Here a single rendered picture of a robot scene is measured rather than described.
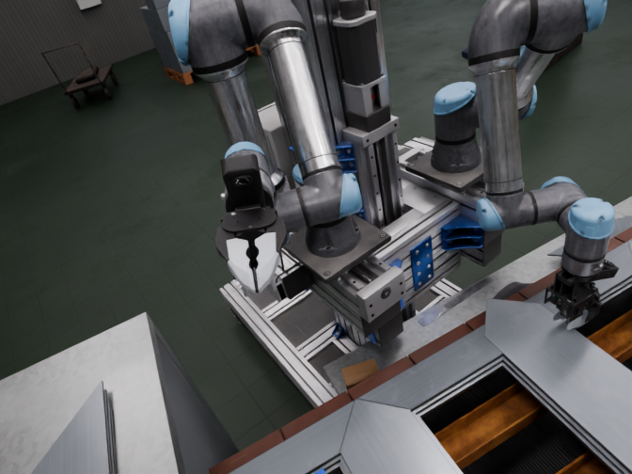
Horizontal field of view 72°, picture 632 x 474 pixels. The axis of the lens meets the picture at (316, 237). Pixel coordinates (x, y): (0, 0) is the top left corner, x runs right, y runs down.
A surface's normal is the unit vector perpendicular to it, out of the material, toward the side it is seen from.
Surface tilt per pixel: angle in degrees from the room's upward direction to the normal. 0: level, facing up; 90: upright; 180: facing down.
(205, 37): 90
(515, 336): 0
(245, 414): 0
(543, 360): 1
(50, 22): 90
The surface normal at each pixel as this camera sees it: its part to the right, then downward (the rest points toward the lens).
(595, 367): -0.21, -0.77
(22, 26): 0.58, 0.40
